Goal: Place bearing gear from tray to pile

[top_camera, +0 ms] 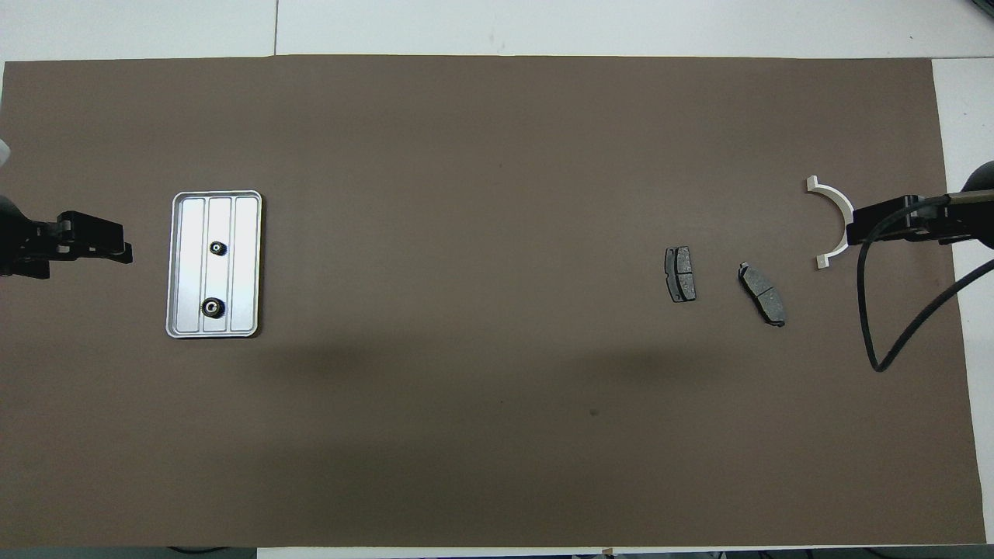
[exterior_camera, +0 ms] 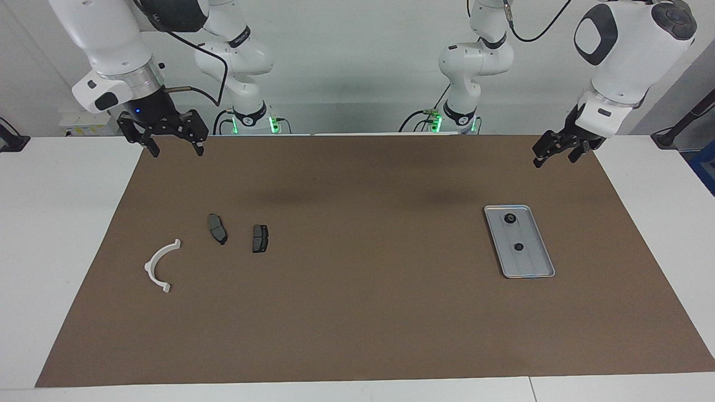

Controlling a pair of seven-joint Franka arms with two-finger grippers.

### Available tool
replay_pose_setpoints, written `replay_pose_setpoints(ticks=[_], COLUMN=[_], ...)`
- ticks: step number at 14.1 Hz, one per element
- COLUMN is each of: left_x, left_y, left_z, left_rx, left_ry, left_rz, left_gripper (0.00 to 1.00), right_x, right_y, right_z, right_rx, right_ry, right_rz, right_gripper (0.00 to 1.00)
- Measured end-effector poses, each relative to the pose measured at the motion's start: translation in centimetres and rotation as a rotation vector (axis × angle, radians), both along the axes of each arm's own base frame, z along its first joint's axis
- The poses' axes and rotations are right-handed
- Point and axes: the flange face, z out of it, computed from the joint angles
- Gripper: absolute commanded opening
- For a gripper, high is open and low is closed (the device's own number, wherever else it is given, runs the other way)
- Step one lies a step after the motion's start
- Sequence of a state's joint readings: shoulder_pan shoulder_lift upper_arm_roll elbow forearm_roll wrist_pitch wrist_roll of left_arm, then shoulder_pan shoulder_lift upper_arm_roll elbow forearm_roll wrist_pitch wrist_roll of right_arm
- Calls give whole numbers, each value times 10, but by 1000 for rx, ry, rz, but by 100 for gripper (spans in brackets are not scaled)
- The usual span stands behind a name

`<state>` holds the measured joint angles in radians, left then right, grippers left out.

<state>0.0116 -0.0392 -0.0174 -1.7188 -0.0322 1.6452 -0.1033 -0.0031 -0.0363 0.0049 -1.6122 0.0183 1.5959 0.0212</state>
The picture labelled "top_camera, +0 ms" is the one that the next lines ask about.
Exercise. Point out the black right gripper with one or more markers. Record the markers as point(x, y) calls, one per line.
point(980, 225)

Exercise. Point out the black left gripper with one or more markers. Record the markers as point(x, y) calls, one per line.
point(23, 248)

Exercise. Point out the small black bearing gear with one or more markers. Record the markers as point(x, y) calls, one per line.
point(218, 248)

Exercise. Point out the large black bearing gear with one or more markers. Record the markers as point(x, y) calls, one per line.
point(213, 307)

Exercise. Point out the silver metal tray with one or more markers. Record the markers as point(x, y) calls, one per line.
point(190, 264)

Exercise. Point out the long dark brake pad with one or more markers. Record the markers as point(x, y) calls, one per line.
point(762, 295)

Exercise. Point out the short dark brake pad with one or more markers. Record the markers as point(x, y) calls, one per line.
point(682, 272)

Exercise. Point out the brown table mat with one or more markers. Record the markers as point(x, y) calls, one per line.
point(497, 155)

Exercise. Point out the white semicircular bracket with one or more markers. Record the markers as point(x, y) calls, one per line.
point(832, 194)

